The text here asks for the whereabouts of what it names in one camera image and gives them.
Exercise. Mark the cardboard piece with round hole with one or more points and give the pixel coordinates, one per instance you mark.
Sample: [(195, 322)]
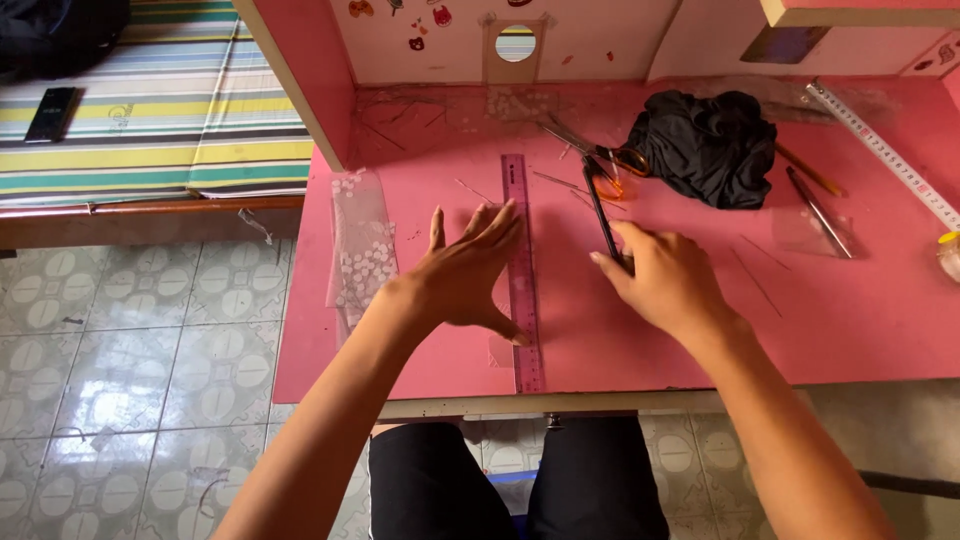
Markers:
[(514, 66)]

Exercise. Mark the person's black shorts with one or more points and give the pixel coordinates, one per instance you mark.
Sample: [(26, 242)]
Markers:
[(592, 480)]

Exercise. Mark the clear dotted sheet with cutouts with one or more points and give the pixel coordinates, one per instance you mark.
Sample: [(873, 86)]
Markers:
[(502, 105)]

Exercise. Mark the purple plastic ruler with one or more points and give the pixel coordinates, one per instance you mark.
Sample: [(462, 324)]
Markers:
[(523, 285)]

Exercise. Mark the person's right hand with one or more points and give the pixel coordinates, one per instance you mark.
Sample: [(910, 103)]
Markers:
[(671, 285)]

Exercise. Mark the dark purple sheet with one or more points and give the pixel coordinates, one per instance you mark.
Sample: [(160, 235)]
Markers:
[(784, 45)]

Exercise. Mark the black phone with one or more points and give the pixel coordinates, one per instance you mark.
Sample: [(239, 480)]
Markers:
[(51, 114)]

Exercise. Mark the clear plastic piece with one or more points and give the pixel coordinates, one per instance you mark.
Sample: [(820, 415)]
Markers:
[(799, 232)]

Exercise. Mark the pile of thin plastic strips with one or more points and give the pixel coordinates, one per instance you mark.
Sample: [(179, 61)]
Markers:
[(397, 112)]

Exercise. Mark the large clear plastic bag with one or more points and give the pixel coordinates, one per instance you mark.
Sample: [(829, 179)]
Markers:
[(787, 101)]

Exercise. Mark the pink and white desk hutch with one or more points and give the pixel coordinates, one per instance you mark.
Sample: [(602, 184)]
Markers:
[(600, 45)]

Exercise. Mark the yellow pencil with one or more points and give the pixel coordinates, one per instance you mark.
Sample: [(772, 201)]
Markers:
[(810, 171)]

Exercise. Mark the thin clear plastic strip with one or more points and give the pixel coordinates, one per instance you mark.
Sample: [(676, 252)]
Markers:
[(556, 180), (474, 190), (756, 281), (765, 252)]

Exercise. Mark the wooden bed frame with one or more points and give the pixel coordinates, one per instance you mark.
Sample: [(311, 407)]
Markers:
[(150, 217)]

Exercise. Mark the black bag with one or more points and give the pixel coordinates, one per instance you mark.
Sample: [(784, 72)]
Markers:
[(60, 34)]

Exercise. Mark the person's left hand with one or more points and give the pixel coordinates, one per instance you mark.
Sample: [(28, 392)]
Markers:
[(457, 281)]

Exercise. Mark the white measuring ruler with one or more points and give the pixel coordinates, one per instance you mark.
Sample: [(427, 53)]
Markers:
[(885, 150)]

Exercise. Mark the black craft knife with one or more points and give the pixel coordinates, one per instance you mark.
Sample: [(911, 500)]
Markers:
[(600, 206)]

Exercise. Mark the yellow capped bottle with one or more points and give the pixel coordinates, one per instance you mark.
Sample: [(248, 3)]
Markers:
[(949, 255)]

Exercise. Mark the small clear plastic sheet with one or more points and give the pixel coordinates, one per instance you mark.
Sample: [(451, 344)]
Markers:
[(501, 352)]

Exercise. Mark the group of small stickers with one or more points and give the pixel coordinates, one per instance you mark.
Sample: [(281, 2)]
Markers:
[(431, 19)]

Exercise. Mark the striped mattress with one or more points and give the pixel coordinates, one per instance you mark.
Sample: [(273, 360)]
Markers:
[(165, 112)]

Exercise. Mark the clear sheet with white dots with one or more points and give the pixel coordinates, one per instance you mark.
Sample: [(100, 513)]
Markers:
[(364, 240)]

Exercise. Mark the crumpled black cloth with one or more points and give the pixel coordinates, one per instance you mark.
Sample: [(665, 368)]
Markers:
[(701, 146)]

